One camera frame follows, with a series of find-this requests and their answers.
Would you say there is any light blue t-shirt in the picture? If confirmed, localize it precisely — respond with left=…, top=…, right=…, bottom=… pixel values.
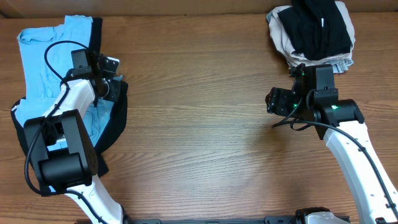
left=14, top=14, right=124, bottom=150

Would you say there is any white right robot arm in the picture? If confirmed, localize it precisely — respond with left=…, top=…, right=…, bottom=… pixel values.
left=265, top=63, right=397, bottom=223

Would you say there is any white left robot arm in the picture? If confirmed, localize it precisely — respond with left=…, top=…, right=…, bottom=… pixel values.
left=24, top=49, right=130, bottom=223

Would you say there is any black shirt with logo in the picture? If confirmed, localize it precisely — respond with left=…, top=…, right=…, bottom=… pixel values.
left=10, top=17, right=129, bottom=197

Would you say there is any beige folded garment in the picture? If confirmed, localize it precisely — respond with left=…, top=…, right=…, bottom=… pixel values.
left=266, top=1, right=356, bottom=67

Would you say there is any grey patterned folded garment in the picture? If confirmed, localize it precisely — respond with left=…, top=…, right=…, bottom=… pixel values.
left=328, top=58, right=354, bottom=74

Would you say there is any black folded garment on pile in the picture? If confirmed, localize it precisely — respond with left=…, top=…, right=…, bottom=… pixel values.
left=278, top=0, right=352, bottom=60

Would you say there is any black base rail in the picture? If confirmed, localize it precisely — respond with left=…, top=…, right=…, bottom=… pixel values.
left=122, top=215, right=303, bottom=224

